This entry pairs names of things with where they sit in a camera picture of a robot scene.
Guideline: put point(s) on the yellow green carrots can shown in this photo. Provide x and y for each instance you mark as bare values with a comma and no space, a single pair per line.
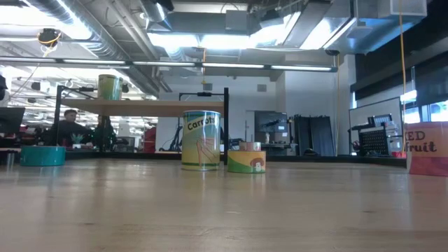
201,143

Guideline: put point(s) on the yellow green mushroom short can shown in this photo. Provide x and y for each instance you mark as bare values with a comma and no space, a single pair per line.
245,162

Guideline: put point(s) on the small potted green plant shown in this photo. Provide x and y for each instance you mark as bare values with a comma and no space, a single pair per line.
77,140

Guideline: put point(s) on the green can with orange segments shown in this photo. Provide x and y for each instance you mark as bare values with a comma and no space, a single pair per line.
109,88

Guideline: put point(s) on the person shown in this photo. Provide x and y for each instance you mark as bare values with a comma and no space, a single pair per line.
70,133
104,134

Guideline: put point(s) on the black pegboard cart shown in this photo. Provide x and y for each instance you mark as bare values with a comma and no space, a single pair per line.
375,141

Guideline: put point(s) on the black computer monitor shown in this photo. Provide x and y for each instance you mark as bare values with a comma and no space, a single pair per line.
10,120

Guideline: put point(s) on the black aluminium table frame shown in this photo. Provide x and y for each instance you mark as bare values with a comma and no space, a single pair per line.
315,159

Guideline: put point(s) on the red background object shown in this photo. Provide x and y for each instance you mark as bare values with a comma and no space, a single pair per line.
150,139

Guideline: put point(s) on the black wall display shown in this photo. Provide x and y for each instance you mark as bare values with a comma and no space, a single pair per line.
271,124

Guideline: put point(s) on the silver ventilation duct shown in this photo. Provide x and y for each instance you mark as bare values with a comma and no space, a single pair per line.
105,45

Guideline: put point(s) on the wooden shelf board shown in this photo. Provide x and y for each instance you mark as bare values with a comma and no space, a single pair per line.
140,108

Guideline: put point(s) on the black ceiling device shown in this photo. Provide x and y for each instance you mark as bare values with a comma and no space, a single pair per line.
49,36

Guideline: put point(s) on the long ceiling light bar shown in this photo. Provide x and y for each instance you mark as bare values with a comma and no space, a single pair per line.
231,65

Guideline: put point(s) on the pink mixed fruit can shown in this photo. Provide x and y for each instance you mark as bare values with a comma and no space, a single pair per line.
428,157

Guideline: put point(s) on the black curtain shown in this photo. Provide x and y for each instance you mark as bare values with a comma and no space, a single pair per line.
315,134

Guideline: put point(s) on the teal short can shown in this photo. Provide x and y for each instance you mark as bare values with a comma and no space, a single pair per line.
42,156

